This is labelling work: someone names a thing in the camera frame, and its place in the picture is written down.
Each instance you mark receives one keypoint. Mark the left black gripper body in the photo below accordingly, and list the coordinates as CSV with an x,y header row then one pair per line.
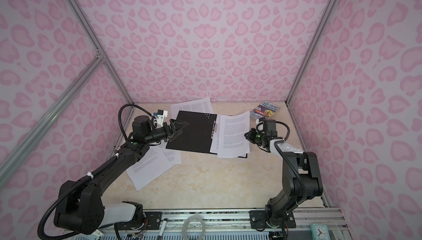
x,y
158,135

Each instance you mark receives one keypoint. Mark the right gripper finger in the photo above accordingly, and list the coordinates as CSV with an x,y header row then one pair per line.
x,y
251,136
258,121

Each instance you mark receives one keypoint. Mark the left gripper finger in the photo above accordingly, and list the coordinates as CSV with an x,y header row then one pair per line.
x,y
175,135
177,125

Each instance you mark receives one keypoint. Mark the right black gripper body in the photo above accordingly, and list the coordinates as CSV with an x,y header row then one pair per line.
x,y
265,134

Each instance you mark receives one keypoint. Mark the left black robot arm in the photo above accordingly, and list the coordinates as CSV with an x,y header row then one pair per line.
x,y
80,208

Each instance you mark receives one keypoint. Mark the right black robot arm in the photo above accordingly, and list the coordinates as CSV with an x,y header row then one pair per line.
x,y
301,178

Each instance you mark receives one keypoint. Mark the colourful paperback book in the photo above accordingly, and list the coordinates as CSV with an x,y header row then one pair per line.
x,y
264,110

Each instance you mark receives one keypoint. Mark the back printed paper sheet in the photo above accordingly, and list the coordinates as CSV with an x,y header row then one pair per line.
x,y
200,106

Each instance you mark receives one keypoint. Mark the white marker pen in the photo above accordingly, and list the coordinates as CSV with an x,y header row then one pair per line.
x,y
162,228

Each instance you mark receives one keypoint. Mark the teal desk clock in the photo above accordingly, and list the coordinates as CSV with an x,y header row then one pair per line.
x,y
320,232

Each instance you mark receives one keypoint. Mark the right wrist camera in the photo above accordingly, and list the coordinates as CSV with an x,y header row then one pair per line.
x,y
269,126

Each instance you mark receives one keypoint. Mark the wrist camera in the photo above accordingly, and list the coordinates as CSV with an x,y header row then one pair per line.
x,y
159,118
269,126

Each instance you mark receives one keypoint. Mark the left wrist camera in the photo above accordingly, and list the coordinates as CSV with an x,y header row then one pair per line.
x,y
159,118

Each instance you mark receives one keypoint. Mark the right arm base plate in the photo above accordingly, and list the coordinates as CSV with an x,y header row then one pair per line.
x,y
258,220

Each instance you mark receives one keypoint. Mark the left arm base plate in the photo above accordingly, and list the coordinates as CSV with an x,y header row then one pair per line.
x,y
147,221

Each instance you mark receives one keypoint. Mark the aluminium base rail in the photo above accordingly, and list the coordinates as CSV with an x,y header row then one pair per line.
x,y
233,224

